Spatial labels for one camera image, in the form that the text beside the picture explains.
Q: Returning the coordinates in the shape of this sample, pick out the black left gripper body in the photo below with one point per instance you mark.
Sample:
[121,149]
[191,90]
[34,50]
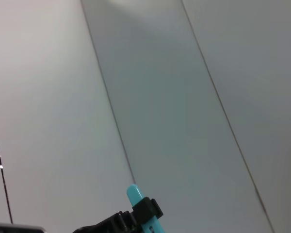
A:
[94,228]

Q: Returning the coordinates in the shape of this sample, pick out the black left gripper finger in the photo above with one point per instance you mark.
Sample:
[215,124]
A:
[158,208]
[143,211]

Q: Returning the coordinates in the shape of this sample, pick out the blue scissors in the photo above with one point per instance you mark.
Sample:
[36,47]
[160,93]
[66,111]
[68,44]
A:
[134,191]

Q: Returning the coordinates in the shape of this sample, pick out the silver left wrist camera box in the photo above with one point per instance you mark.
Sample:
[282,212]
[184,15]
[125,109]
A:
[19,229]

